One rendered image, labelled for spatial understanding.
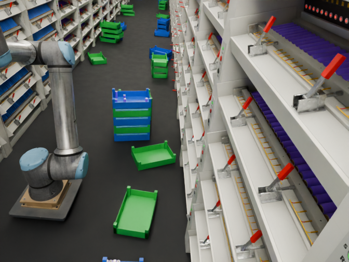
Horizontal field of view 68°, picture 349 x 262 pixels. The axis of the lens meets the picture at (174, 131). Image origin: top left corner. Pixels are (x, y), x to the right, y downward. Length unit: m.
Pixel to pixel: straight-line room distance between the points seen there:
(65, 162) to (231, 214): 0.99
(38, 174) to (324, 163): 1.41
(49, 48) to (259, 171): 1.16
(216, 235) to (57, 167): 0.93
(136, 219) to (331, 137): 1.40
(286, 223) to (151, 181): 1.44
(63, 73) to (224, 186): 0.98
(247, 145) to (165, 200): 1.16
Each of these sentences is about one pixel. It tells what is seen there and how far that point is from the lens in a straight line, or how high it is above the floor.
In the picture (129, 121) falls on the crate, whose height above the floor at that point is 0.19.
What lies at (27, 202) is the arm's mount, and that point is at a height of 0.10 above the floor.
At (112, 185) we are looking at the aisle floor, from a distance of 1.86.
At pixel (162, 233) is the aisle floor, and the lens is 1.62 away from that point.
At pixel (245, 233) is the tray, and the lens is 0.74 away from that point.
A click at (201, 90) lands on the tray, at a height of 0.76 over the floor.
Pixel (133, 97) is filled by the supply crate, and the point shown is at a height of 0.32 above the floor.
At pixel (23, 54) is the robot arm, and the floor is 0.92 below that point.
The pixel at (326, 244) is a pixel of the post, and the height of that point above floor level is 1.08.
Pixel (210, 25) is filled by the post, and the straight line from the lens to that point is 1.54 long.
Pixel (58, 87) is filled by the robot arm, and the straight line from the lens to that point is 1.44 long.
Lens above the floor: 1.34
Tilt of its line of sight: 34 degrees down
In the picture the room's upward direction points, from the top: 6 degrees clockwise
